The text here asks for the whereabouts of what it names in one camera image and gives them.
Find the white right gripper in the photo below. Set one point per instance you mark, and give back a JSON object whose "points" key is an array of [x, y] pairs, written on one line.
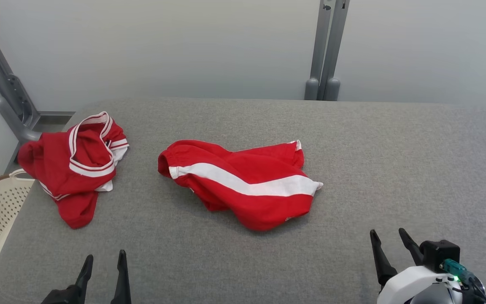
{"points": [[407, 283]]}

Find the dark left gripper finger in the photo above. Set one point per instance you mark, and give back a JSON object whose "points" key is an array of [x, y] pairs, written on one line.
{"points": [[121, 283], [85, 272]]}

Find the red jersey white sleeves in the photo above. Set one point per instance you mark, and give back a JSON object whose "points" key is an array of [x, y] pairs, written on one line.
{"points": [[61, 169]]}

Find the red shorts white stripe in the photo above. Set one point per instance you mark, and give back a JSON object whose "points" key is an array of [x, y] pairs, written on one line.
{"points": [[264, 202]]}

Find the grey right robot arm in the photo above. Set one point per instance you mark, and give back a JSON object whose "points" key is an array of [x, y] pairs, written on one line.
{"points": [[433, 295]]}

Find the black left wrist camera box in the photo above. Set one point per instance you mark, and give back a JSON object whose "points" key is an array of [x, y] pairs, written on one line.
{"points": [[63, 296]]}

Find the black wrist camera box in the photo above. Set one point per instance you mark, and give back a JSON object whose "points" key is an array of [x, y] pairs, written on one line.
{"points": [[439, 253], [63, 296]]}

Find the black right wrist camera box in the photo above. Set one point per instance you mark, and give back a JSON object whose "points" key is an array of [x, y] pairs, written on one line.
{"points": [[439, 253]]}

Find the grey slanted metal frame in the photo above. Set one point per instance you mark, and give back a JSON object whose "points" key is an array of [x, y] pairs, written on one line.
{"points": [[4, 88]]}

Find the grey double metal post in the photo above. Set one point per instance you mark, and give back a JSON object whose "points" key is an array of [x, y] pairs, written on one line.
{"points": [[325, 50]]}

